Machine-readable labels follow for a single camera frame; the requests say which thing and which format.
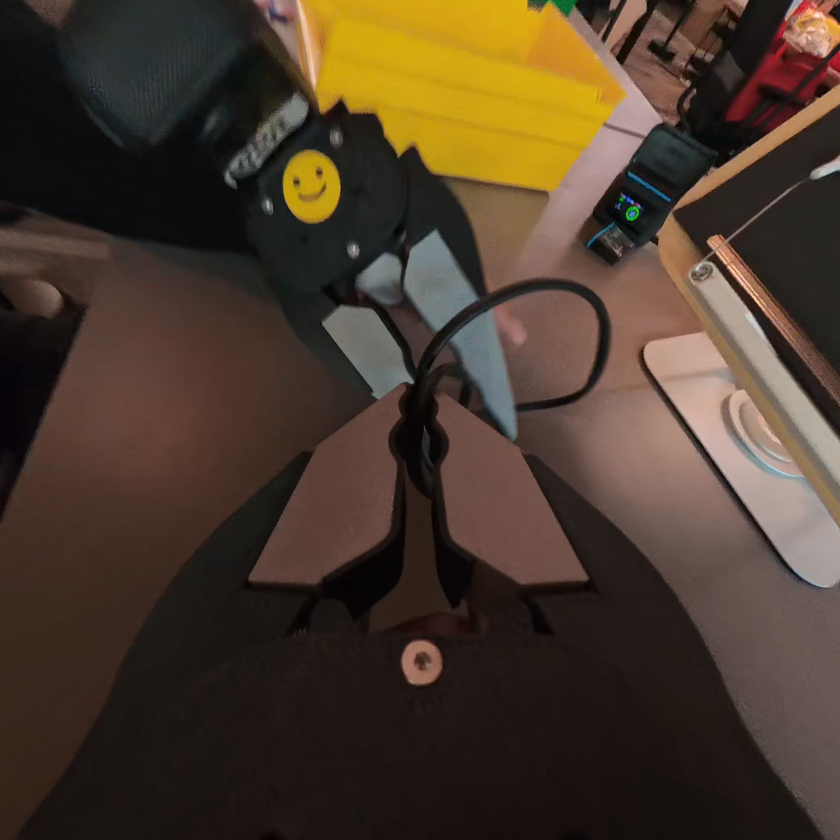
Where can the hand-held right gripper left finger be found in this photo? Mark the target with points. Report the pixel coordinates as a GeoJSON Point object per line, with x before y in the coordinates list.
{"type": "Point", "coordinates": [334, 512]}

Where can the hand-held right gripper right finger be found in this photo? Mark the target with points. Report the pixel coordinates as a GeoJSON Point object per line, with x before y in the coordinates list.
{"type": "Point", "coordinates": [505, 518]}

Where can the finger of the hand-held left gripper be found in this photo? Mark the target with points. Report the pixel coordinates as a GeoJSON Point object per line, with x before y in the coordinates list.
{"type": "Point", "coordinates": [453, 308]}
{"type": "Point", "coordinates": [367, 348]}

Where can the yellow plastic bin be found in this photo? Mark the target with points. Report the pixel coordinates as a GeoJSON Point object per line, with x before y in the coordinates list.
{"type": "Point", "coordinates": [459, 98]}

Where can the person's left hand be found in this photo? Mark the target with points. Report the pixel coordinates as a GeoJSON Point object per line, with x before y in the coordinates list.
{"type": "Point", "coordinates": [512, 329]}

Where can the small black box blue trim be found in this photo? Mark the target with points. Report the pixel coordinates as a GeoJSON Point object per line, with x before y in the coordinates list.
{"type": "Point", "coordinates": [610, 244]}

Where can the black device with screen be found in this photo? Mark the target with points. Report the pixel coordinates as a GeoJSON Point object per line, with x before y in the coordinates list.
{"type": "Point", "coordinates": [669, 164]}

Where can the black board book stand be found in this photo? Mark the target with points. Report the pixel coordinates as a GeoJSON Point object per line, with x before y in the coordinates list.
{"type": "Point", "coordinates": [787, 249]}

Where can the red bag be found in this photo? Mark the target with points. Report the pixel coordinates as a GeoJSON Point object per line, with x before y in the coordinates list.
{"type": "Point", "coordinates": [774, 85]}

